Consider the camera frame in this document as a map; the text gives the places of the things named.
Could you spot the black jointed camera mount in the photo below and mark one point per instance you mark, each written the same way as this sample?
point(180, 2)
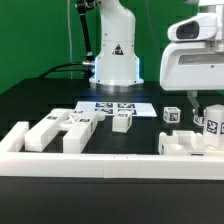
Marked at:
point(83, 6)

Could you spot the white chair back frame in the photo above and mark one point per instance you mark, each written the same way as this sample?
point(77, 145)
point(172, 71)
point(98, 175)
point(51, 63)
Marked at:
point(77, 126)

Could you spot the white chair seat part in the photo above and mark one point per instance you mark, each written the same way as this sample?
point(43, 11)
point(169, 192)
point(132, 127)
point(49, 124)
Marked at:
point(188, 143)

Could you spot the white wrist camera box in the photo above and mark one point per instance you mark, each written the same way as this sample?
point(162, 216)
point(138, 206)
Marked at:
point(203, 26)

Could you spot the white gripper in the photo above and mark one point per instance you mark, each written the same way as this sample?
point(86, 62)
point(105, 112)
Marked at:
point(191, 66)

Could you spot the white U-shaped fence frame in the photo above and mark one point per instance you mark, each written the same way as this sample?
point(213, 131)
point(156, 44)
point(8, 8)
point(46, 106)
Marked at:
point(15, 162)

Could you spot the white tag sheet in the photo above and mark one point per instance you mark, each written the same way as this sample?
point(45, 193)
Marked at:
point(112, 108)

